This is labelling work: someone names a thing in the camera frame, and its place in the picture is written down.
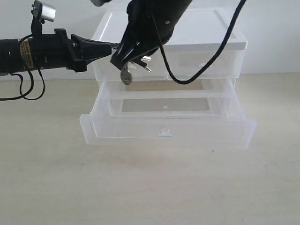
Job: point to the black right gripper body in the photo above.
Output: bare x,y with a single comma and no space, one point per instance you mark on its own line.
144,26

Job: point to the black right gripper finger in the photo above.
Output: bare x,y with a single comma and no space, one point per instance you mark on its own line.
120,55
137,53

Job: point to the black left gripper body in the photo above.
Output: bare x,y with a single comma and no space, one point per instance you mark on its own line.
56,50

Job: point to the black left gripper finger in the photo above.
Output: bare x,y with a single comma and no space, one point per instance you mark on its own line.
84,43
92,54

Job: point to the bunch of keys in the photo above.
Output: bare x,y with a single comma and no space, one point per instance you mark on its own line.
130,69

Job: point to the clear wide drawer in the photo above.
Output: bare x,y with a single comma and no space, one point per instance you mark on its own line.
204,114

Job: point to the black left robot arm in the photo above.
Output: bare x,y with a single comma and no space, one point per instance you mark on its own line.
15,56

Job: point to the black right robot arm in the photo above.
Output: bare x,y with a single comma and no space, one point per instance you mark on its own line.
179,6

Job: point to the white plastic drawer cabinet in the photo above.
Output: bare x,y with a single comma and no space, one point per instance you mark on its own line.
203,30

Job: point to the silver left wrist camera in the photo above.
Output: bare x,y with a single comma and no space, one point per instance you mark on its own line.
43,11

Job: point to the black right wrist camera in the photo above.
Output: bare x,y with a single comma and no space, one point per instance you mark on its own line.
99,3

